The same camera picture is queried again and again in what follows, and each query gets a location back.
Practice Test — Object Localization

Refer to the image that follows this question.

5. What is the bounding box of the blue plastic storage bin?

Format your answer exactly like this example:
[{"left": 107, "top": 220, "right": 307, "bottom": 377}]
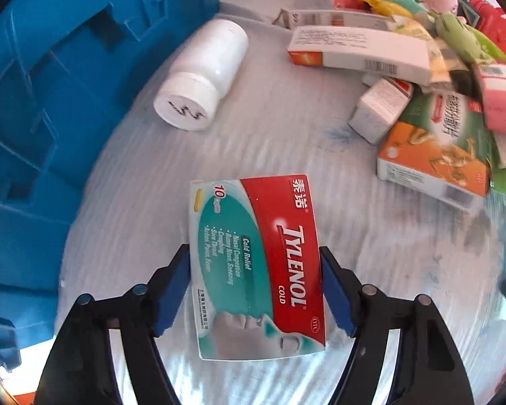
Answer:
[{"left": 0, "top": 0, "right": 226, "bottom": 372}]

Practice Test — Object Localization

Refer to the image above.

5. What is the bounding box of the teal round plush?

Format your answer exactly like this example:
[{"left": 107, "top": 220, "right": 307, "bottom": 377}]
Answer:
[{"left": 377, "top": 0, "right": 431, "bottom": 15}]

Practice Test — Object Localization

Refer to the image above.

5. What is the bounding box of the green frog plush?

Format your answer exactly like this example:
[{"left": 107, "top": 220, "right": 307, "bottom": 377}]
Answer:
[{"left": 434, "top": 10, "right": 483, "bottom": 66}]

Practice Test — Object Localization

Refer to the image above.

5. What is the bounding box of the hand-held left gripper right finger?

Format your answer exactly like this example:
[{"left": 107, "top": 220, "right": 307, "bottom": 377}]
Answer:
[{"left": 318, "top": 246, "right": 475, "bottom": 405}]

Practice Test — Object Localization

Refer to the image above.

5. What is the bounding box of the white pill bottle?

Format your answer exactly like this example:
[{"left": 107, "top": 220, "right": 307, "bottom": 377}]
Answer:
[{"left": 153, "top": 19, "right": 249, "bottom": 132}]

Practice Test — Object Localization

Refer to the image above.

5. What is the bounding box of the red toy handbag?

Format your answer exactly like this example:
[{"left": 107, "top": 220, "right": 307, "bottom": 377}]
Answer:
[{"left": 468, "top": 0, "right": 506, "bottom": 51}]

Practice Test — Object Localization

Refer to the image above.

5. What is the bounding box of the red and teal medicine box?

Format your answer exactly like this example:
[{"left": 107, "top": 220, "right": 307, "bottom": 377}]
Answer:
[{"left": 188, "top": 174, "right": 327, "bottom": 362}]

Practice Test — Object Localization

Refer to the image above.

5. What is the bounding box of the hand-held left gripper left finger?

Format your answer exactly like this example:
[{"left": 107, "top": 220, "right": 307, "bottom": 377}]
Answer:
[{"left": 33, "top": 242, "right": 191, "bottom": 405}]

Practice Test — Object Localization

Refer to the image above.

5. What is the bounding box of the pile of medicine boxes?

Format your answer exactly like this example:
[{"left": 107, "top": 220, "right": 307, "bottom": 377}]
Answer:
[{"left": 274, "top": 6, "right": 506, "bottom": 220}]

